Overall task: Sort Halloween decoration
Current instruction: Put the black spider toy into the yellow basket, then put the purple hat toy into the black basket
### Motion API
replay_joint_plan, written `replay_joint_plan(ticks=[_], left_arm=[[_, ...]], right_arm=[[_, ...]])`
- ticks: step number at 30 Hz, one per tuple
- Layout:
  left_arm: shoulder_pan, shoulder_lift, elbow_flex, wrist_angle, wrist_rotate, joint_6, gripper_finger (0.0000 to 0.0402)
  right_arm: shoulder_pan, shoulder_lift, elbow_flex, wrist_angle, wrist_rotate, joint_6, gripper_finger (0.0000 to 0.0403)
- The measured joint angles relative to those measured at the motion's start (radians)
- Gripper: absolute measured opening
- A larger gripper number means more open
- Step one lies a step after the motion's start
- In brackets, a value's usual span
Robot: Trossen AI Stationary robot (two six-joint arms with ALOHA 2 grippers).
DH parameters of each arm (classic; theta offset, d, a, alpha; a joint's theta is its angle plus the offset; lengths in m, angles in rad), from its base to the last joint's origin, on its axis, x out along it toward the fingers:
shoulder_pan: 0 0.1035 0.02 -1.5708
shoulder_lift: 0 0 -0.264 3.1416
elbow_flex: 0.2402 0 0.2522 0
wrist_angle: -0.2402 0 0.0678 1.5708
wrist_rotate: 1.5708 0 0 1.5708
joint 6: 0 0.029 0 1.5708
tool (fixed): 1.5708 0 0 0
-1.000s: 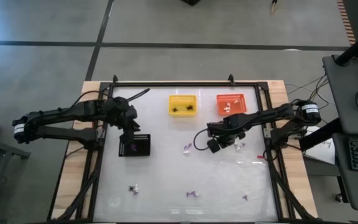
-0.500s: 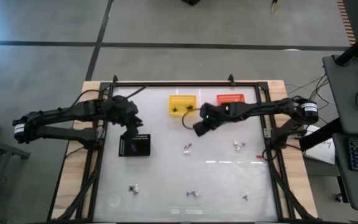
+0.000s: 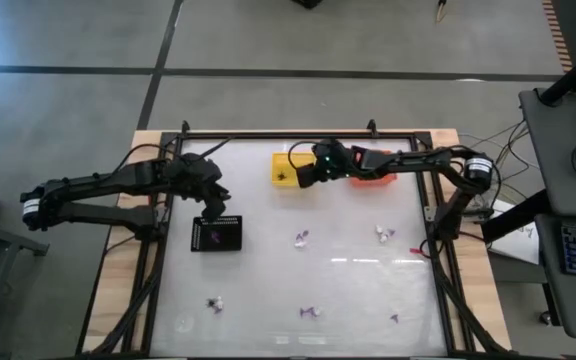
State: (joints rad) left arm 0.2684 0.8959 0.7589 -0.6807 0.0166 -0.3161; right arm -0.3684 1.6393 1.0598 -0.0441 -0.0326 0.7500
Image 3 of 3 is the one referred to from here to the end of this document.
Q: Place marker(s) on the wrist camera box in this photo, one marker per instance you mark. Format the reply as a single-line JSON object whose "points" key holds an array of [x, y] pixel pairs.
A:
{"points": [[307, 176], [213, 210]]}

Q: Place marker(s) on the orange plastic basket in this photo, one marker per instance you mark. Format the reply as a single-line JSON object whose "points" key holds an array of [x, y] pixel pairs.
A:
{"points": [[373, 181]]}

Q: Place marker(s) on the black metal table frame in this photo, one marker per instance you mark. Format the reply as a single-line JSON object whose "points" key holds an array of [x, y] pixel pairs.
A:
{"points": [[248, 135]]}

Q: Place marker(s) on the black metal pole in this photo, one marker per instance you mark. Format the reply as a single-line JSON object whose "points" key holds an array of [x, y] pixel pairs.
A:
{"points": [[573, 75]]}

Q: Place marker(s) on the black plastic basket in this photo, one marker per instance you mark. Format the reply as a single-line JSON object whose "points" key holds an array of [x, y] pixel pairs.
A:
{"points": [[228, 245]]}

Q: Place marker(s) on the grey metal stand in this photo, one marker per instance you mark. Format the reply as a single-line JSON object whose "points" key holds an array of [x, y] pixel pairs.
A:
{"points": [[8, 239]]}

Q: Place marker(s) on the black floor object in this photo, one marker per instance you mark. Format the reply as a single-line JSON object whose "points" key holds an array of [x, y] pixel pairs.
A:
{"points": [[307, 3]]}

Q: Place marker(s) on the yellow plastic basket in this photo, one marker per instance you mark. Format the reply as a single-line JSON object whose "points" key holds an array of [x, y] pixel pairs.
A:
{"points": [[280, 162]]}

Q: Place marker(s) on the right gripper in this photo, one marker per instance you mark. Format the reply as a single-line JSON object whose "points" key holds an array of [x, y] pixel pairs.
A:
{"points": [[335, 160]]}

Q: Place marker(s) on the red tag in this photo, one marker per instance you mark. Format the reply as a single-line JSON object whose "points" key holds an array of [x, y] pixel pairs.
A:
{"points": [[417, 252]]}

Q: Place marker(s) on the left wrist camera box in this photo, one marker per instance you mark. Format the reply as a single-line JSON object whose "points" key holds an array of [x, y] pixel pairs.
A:
{"points": [[213, 210]]}

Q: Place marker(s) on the black diagonal beam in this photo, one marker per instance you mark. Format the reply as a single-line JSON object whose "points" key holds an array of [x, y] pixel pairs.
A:
{"points": [[510, 217]]}

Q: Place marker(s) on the black table edge bracket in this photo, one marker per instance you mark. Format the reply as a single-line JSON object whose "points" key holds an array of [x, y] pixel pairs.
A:
{"points": [[185, 128], [372, 129]]}

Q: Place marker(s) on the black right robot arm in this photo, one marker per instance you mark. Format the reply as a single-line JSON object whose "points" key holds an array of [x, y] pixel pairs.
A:
{"points": [[418, 159]]}

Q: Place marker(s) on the white paper sheet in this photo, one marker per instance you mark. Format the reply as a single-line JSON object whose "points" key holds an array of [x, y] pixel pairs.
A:
{"points": [[515, 240]]}

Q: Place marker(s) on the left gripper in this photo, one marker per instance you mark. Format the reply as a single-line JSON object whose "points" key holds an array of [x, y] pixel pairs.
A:
{"points": [[193, 175]]}

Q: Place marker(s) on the black caster wheel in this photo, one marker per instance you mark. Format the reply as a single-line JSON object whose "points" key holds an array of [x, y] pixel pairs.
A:
{"points": [[545, 318]]}

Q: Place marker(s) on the black desk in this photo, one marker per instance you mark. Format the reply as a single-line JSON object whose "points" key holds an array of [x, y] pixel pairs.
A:
{"points": [[553, 150]]}

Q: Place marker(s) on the grey desk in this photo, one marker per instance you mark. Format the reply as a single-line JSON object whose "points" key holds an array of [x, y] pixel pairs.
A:
{"points": [[553, 300]]}

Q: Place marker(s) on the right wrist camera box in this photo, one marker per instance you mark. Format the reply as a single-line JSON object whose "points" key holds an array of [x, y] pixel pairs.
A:
{"points": [[307, 176]]}

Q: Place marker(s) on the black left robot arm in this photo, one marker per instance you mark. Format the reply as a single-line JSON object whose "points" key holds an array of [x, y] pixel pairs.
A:
{"points": [[93, 182]]}

